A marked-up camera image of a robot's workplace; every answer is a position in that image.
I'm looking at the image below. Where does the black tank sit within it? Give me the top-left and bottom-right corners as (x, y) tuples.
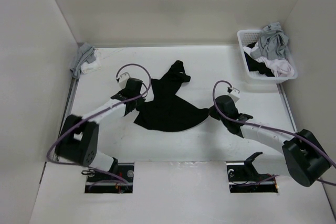
(244, 52), (274, 77)
(134, 60), (209, 132)

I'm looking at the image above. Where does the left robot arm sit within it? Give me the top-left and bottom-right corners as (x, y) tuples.
(55, 78), (143, 182)

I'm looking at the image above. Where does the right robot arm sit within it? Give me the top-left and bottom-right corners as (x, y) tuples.
(210, 95), (335, 187)

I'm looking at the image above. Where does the black tank top in basket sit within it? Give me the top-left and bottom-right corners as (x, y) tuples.
(244, 52), (274, 77)

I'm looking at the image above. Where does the folded white tank top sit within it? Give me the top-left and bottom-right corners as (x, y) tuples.
(80, 51), (102, 74)

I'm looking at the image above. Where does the folded grey tank top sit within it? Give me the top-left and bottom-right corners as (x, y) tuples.
(70, 42), (96, 79)

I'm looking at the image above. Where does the white tank top in basket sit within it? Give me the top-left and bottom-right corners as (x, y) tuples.
(243, 47), (295, 78)

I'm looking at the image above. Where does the grey tank top in basket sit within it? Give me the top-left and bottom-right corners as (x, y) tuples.
(250, 22), (289, 60)

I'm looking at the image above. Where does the white plastic basket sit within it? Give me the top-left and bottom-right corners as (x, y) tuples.
(237, 29), (298, 84)

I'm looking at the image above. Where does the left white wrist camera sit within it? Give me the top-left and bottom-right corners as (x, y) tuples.
(116, 72), (131, 89)

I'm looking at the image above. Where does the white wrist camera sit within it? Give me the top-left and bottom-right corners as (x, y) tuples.
(227, 87), (240, 103)
(116, 72), (131, 89)

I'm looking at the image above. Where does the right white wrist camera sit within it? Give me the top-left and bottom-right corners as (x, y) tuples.
(227, 87), (240, 103)

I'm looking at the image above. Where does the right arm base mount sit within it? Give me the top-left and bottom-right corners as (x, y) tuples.
(226, 152), (278, 193)

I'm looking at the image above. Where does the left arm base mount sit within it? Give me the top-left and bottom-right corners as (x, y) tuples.
(81, 163), (135, 194)

